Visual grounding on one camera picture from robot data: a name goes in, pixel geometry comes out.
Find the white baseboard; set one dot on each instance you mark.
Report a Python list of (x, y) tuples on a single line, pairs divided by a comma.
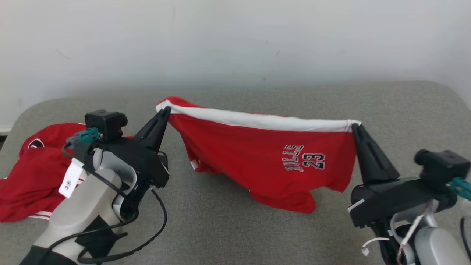
[(4, 130)]

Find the red jersey with white sleeves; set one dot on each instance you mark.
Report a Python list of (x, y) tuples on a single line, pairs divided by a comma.
[(33, 176)]

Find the teal left camera connector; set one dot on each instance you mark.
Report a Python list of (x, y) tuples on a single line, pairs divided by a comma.
[(86, 137)]

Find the red Bulls 23 shorts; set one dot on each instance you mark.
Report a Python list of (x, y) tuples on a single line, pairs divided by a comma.
[(257, 162)]

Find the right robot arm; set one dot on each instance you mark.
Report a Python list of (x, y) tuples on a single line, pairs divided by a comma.
[(434, 246)]

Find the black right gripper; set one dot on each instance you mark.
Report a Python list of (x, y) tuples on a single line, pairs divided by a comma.
[(390, 198)]

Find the teal right camera connector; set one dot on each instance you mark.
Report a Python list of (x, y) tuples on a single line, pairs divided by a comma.
[(461, 186)]

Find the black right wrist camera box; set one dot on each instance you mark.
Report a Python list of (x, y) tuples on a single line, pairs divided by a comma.
[(441, 165)]

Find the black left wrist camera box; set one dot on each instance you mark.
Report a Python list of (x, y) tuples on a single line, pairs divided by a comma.
[(106, 123)]

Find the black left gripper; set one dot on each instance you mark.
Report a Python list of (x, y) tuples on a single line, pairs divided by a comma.
[(147, 162)]

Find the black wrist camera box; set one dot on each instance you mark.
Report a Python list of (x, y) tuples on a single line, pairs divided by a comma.
[(106, 123), (441, 165)]

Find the teal camera connector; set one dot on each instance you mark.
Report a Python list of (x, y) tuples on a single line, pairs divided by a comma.
[(461, 186), (86, 137)]

